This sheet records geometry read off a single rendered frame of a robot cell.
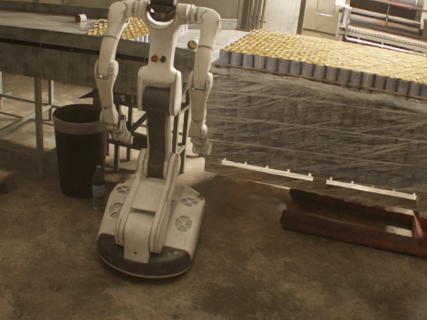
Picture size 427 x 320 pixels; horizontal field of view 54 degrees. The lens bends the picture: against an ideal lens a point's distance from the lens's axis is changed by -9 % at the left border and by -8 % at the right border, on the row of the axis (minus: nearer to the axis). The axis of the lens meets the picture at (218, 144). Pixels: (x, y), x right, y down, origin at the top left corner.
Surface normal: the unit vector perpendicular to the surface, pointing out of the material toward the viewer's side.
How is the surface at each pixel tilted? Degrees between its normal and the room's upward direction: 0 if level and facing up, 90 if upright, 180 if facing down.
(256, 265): 0
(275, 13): 90
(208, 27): 63
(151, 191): 23
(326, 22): 90
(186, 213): 38
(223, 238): 0
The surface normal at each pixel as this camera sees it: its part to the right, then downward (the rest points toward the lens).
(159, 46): -0.17, 0.74
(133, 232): -0.14, -0.11
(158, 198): 0.05, -0.69
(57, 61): -0.28, 0.35
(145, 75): -0.13, 0.22
